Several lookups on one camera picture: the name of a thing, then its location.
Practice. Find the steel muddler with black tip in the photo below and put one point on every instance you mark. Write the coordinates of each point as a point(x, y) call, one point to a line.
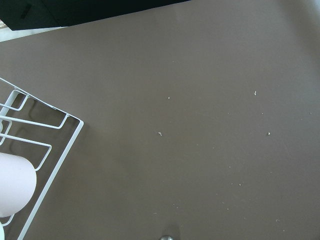
point(166, 237)

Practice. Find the black foam block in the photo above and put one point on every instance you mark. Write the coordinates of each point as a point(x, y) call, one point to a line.
point(40, 14)

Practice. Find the white wire cup rack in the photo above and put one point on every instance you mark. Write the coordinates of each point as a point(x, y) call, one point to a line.
point(41, 133)

